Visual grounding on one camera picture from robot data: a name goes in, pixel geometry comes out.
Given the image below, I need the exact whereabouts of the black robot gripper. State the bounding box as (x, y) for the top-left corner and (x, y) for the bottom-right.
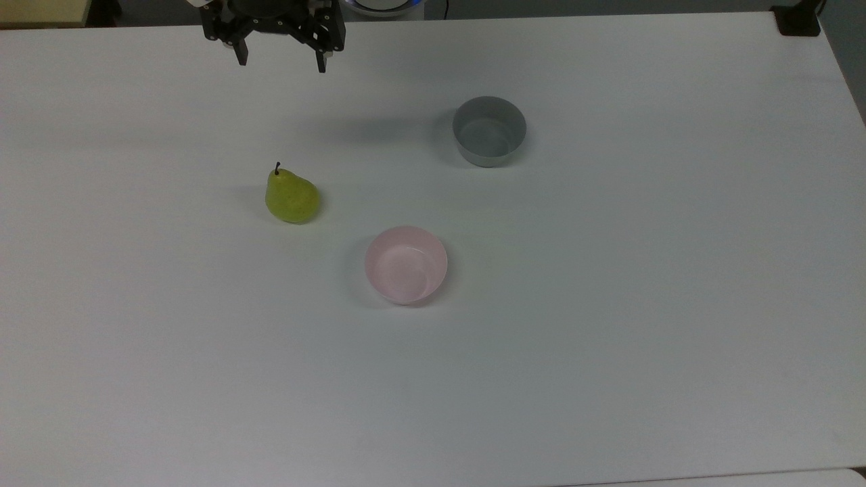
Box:
(200, 0), (346, 74)

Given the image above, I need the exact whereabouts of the green pear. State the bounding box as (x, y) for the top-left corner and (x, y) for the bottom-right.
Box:
(265, 162), (321, 225)

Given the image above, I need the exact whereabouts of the grey plastic bowl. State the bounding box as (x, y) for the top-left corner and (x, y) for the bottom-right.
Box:
(452, 96), (528, 168)

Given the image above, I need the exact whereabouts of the pink plastic bowl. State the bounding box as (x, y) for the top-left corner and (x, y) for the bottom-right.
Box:
(365, 226), (449, 306)

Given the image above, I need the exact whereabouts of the light wooden board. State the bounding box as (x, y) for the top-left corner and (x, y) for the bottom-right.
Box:
(0, 0), (93, 29)

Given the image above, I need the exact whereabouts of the black table clamp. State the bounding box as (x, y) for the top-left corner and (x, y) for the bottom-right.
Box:
(771, 0), (827, 37)

